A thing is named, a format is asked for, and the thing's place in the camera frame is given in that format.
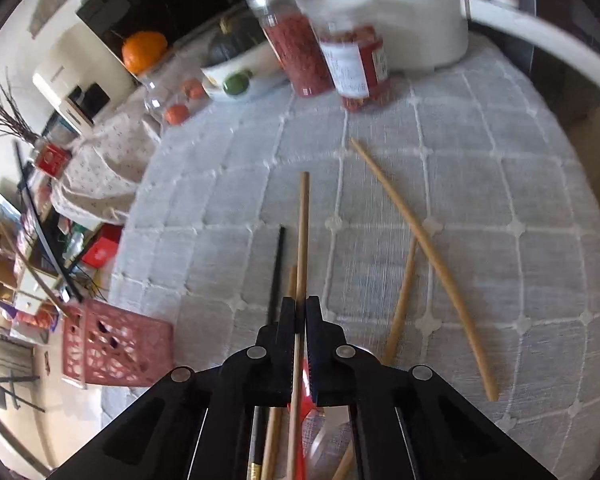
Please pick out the grey checkered tablecloth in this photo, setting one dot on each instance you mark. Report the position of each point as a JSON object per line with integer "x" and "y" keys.
{"x": 484, "y": 165}

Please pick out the pink plastic utensil basket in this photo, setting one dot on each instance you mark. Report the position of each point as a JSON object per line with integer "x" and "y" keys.
{"x": 104, "y": 345}

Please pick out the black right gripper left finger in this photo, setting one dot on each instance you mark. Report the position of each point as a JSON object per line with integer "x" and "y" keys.
{"x": 194, "y": 425}

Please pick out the white bowl with plate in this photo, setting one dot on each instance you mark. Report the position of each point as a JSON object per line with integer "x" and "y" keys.
{"x": 260, "y": 63}

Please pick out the red tea tin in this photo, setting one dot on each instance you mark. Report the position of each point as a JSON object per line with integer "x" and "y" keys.
{"x": 52, "y": 160}

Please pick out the tall red goji jar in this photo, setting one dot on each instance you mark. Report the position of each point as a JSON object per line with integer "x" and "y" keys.
{"x": 291, "y": 36}

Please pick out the white electric cooking pot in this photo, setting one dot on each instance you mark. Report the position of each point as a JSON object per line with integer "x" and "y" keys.
{"x": 426, "y": 34}

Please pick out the black chopstick gold tip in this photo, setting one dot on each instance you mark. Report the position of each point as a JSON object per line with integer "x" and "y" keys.
{"x": 261, "y": 414}

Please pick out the red plastic spoon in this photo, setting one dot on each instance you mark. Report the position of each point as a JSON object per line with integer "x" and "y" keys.
{"x": 307, "y": 407}

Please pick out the brown wooden chopstick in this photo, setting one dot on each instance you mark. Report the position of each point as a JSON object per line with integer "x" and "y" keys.
{"x": 275, "y": 414}

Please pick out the cream air fryer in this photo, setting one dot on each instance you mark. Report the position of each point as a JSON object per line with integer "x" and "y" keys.
{"x": 82, "y": 79}

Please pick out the red cardboard box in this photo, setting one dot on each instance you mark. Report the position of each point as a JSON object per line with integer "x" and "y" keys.
{"x": 104, "y": 247}

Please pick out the grey refrigerator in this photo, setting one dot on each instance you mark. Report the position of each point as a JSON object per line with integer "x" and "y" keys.
{"x": 569, "y": 94}

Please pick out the short red labelled jar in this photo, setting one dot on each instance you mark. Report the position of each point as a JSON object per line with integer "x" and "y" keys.
{"x": 355, "y": 55}

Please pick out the green lime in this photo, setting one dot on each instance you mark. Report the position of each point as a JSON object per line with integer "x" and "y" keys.
{"x": 236, "y": 84}

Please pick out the pale bamboo chopstick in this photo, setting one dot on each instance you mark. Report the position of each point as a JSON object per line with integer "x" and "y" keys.
{"x": 294, "y": 429}

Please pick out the orange fruit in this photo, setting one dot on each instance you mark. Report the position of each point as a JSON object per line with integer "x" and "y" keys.
{"x": 143, "y": 50}

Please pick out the long curved bamboo chopstick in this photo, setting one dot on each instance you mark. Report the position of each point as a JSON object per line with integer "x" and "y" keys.
{"x": 444, "y": 274}

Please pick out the small persimmon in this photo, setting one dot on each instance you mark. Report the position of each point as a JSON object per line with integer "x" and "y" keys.
{"x": 176, "y": 114}

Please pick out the clear glass jar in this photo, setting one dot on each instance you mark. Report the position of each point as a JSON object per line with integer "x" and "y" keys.
{"x": 173, "y": 82}

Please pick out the floral cloth cover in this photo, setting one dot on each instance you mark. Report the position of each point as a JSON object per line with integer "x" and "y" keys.
{"x": 100, "y": 182}

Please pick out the dry twig bouquet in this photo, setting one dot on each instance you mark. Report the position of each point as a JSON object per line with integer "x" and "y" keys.
{"x": 12, "y": 122}

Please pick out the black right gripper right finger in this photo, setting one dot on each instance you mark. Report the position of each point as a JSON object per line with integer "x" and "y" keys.
{"x": 407, "y": 424}

